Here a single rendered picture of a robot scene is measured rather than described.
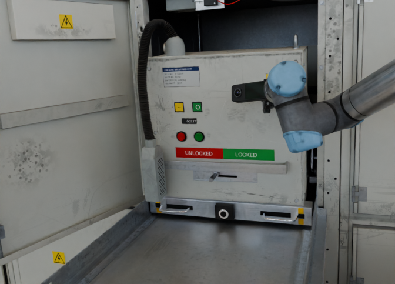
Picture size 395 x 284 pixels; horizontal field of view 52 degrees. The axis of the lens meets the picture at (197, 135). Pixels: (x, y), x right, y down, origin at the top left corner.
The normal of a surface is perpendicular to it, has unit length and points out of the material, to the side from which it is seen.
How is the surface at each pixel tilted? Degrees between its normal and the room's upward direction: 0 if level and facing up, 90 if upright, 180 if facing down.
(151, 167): 94
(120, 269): 0
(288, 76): 75
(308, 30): 90
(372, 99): 113
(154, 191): 94
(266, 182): 94
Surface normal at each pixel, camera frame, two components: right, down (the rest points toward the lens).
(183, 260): -0.05, -0.98
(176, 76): -0.31, 0.27
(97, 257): 0.95, 0.01
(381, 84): -0.88, 0.15
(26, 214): 0.80, 0.07
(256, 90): -0.56, -0.07
